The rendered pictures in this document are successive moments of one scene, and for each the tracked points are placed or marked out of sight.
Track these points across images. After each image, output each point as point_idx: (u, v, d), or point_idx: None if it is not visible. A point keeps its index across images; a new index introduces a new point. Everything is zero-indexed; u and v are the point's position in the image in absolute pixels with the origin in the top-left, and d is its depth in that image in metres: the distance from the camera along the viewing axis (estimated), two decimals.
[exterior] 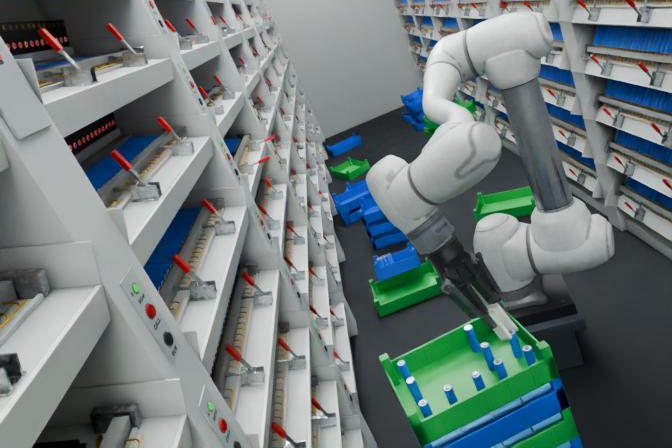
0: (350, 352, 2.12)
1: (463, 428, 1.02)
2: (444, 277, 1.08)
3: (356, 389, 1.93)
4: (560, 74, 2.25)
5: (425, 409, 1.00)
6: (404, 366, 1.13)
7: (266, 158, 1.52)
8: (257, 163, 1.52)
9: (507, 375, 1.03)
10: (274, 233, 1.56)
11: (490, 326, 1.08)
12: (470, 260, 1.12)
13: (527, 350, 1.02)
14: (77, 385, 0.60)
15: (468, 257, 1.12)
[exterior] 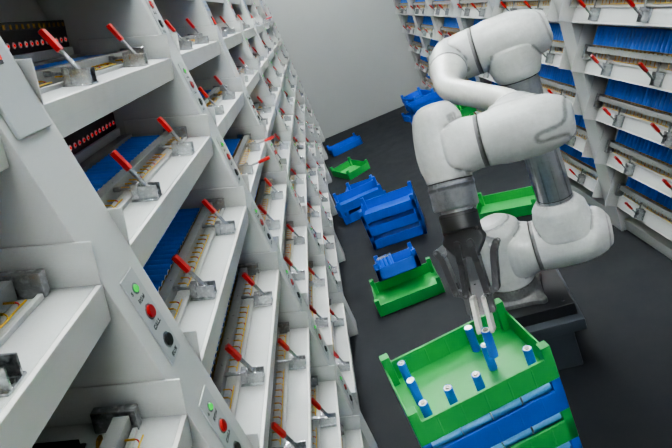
0: (350, 352, 2.12)
1: (463, 428, 1.02)
2: (484, 235, 1.00)
3: (356, 389, 1.93)
4: (560, 74, 2.25)
5: (425, 409, 1.00)
6: (404, 366, 1.13)
7: (266, 158, 1.52)
8: (257, 163, 1.52)
9: (494, 344, 1.01)
10: (274, 233, 1.56)
11: (494, 307, 1.00)
12: (443, 251, 1.03)
13: (527, 350, 1.02)
14: (77, 385, 0.60)
15: (442, 247, 1.03)
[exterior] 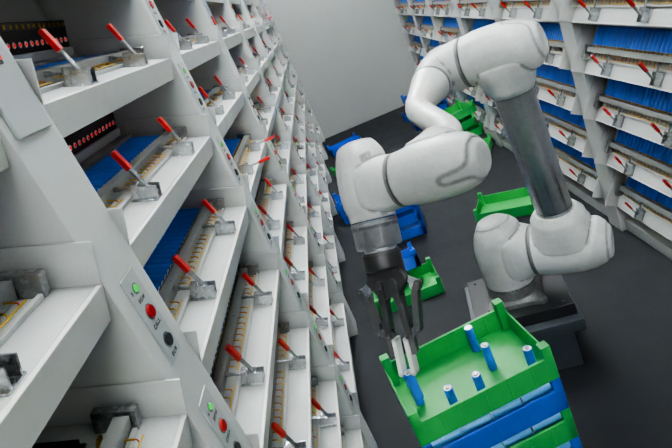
0: (350, 352, 2.12)
1: (463, 428, 1.02)
2: (406, 275, 0.98)
3: (356, 389, 1.93)
4: (560, 74, 2.25)
5: (410, 379, 0.98)
6: None
7: (266, 158, 1.52)
8: (257, 163, 1.52)
9: None
10: (274, 233, 1.56)
11: (417, 349, 0.98)
12: (367, 291, 1.01)
13: (527, 350, 1.02)
14: (77, 385, 0.60)
15: (366, 286, 1.01)
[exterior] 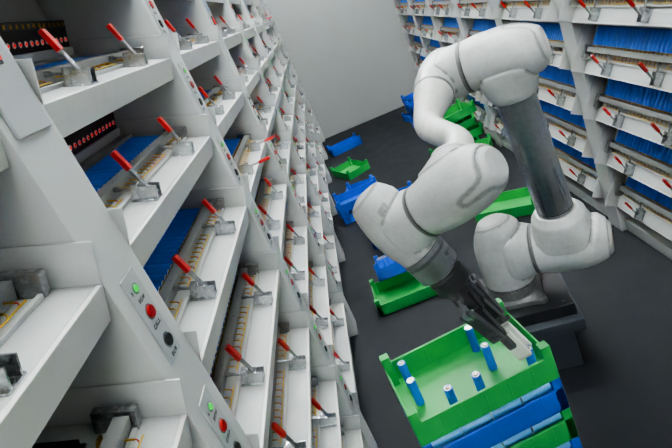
0: (350, 352, 2.12)
1: (463, 428, 1.02)
2: (459, 304, 0.98)
3: (356, 389, 1.93)
4: (560, 74, 2.25)
5: None
6: (404, 366, 1.13)
7: (266, 158, 1.52)
8: (257, 163, 1.52)
9: None
10: (274, 233, 1.56)
11: (510, 347, 1.00)
12: None
13: (528, 350, 1.02)
14: (77, 385, 0.60)
15: None
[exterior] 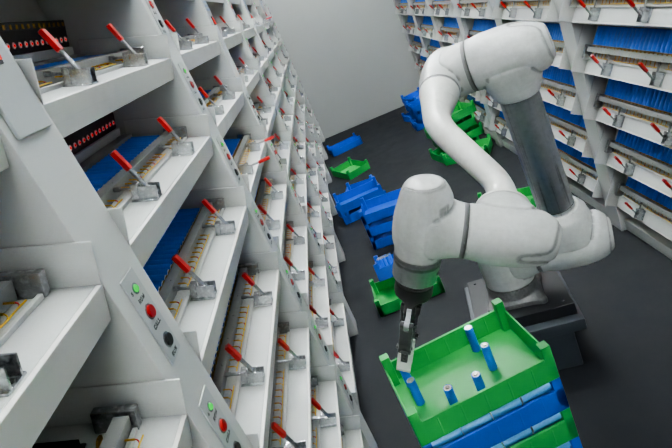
0: (350, 352, 2.12)
1: (463, 428, 1.02)
2: (407, 313, 1.01)
3: (356, 389, 1.93)
4: (560, 74, 2.25)
5: None
6: None
7: (266, 158, 1.52)
8: (257, 163, 1.52)
9: None
10: (274, 233, 1.56)
11: (403, 360, 1.09)
12: None
13: None
14: (77, 385, 0.60)
15: None
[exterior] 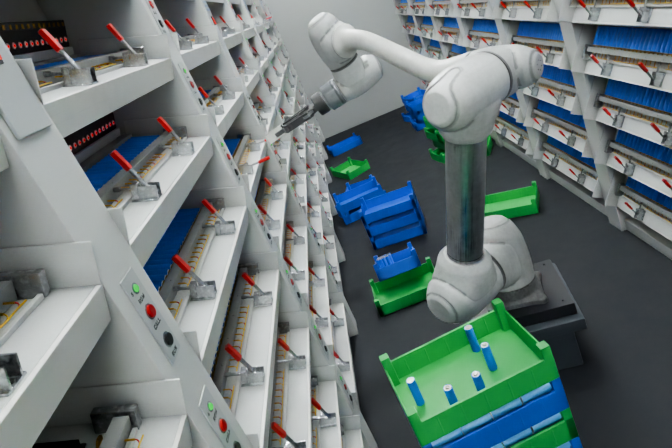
0: (350, 352, 2.12)
1: (463, 428, 1.02)
2: (311, 111, 1.72)
3: (356, 389, 1.93)
4: (560, 74, 2.25)
5: None
6: None
7: (266, 158, 1.52)
8: (257, 163, 1.52)
9: None
10: (274, 233, 1.56)
11: (277, 134, 1.74)
12: None
13: None
14: (77, 385, 0.60)
15: None
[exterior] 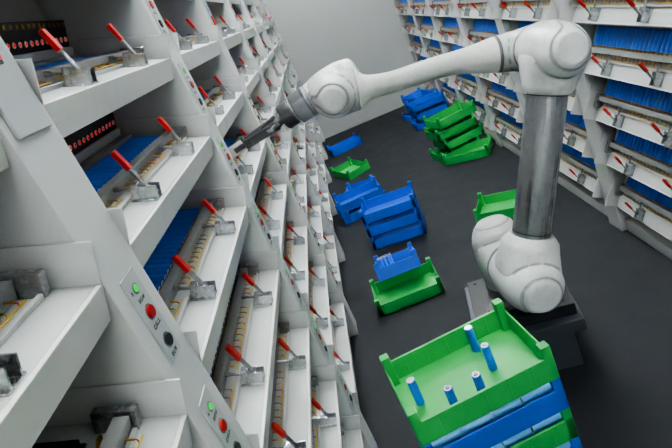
0: (350, 352, 2.12)
1: (463, 428, 1.02)
2: (276, 124, 1.45)
3: (356, 389, 1.93)
4: None
5: None
6: None
7: None
8: (239, 158, 1.52)
9: None
10: (274, 233, 1.56)
11: (236, 150, 1.49)
12: None
13: None
14: (77, 385, 0.60)
15: None
